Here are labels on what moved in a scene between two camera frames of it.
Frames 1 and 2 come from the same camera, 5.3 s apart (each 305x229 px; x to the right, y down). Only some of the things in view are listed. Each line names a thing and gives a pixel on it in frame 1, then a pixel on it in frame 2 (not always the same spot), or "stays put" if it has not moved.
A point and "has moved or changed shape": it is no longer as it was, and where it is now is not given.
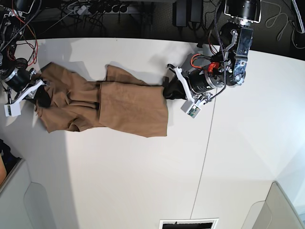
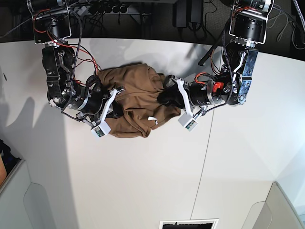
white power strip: x=81 y=10 stays put
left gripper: x=25 y=83 -> x=96 y=105
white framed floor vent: x=203 y=223 stays put
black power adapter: x=184 y=12 stays put
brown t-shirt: x=123 y=103 has moved or changed shape
